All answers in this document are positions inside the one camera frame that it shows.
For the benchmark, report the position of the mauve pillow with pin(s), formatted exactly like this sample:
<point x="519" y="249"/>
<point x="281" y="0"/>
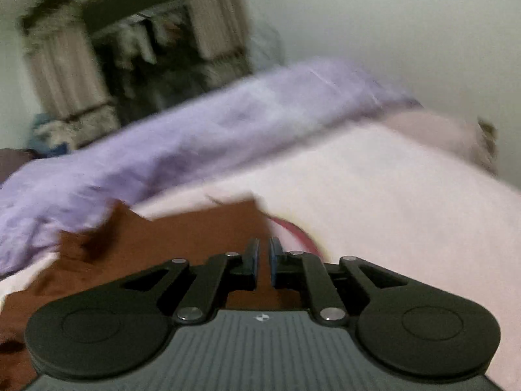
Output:
<point x="14" y="163"/>

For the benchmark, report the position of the purple duvet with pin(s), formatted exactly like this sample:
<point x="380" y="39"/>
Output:
<point x="183" y="142"/>

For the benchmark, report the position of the brown garment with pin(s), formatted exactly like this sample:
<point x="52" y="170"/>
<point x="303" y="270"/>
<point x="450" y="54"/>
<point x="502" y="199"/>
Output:
<point x="183" y="236"/>

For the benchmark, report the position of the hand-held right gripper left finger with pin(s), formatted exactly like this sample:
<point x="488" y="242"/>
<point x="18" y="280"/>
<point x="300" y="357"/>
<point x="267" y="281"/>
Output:
<point x="253" y="262"/>

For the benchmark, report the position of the pink printed blanket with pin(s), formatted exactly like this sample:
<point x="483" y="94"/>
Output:
<point x="386" y="211"/>

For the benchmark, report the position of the beige striped curtain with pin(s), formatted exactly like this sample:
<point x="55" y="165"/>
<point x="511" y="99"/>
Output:
<point x="65" y="73"/>
<point x="211" y="20"/>

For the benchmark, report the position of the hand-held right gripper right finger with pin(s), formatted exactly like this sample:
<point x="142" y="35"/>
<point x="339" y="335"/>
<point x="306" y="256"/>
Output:
<point x="275" y="262"/>

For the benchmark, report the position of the blue cloth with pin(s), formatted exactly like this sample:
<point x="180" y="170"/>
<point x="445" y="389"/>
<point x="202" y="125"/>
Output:
<point x="47" y="132"/>

